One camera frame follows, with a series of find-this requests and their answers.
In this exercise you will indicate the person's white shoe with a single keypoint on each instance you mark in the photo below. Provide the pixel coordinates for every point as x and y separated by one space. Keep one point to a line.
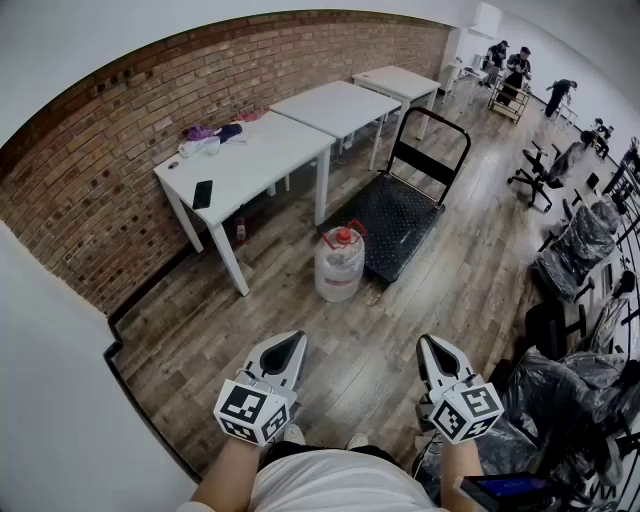
294 433
357 440

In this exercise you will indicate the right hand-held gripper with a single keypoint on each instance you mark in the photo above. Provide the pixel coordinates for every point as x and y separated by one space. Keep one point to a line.
465 412

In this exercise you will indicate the large water jug red handle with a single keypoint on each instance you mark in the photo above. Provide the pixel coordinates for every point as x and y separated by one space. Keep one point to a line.
337 270

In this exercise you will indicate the person's left white shoe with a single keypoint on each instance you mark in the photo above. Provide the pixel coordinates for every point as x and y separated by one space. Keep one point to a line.
294 433

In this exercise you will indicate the white folded towel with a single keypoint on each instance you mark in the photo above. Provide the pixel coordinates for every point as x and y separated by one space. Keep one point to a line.
235 140

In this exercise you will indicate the wooden trolley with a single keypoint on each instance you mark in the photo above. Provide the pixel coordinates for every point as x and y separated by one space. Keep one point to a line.
507 97

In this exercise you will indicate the red-capped plastic bottle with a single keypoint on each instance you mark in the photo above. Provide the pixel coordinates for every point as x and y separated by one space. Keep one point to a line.
241 231

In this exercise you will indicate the black metal railing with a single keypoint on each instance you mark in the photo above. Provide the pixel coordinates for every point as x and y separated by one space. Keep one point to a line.
622 175

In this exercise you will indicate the black smartphone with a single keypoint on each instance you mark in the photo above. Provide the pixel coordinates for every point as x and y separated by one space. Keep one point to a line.
202 195

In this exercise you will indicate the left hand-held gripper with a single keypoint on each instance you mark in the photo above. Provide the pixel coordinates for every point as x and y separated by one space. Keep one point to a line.
250 415

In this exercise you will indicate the purple cloth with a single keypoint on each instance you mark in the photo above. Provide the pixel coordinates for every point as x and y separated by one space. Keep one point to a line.
197 132

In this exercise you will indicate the person's left forearm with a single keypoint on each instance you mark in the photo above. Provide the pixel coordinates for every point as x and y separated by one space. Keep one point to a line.
225 475

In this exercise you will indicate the small white table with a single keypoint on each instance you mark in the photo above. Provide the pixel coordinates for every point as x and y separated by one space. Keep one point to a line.
462 70

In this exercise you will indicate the person's right white shoe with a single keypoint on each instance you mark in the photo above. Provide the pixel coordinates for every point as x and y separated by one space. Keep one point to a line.
357 440

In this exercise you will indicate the navy cloth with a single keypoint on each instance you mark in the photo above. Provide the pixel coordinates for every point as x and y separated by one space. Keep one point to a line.
230 131

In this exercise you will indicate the black armchair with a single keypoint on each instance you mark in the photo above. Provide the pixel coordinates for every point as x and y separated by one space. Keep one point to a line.
552 325

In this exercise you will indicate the black chest-mounted phone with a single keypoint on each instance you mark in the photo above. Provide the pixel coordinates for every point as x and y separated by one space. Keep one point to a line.
505 487

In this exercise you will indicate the black office chair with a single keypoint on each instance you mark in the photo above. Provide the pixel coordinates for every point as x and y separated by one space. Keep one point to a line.
537 172

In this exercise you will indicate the person's white shirt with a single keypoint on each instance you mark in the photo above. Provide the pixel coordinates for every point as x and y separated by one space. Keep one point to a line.
340 480

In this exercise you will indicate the plastic-wrapped office chair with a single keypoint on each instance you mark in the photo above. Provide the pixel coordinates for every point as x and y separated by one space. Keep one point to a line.
565 400
575 245

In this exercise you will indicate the person's right forearm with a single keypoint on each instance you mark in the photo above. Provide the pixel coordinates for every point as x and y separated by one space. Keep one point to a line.
457 470

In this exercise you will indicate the person's black shorts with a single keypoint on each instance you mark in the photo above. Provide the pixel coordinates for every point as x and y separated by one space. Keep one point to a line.
380 450

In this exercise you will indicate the black platform trolley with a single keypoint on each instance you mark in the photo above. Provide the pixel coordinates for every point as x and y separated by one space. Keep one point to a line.
395 220

